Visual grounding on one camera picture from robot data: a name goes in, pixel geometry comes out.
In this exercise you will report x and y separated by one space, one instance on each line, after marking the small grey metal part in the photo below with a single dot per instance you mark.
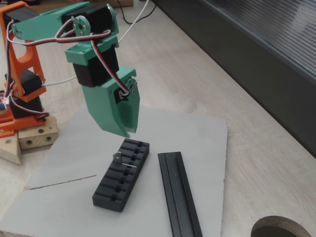
117 159

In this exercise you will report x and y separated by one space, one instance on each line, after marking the black slotted holder block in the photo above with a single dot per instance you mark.
108 195

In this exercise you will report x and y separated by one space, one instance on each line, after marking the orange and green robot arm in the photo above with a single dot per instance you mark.
37 27

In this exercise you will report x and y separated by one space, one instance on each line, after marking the grey wooden board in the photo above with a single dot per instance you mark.
74 148

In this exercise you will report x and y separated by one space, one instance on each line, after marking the light wooden base block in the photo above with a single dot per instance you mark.
37 138

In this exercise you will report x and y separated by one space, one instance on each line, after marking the red controller board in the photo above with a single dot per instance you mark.
3 98

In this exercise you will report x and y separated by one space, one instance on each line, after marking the angled light wooden plank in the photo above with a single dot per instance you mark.
10 150

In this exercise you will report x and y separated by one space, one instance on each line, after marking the black aluminium profile rail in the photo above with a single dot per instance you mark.
177 197

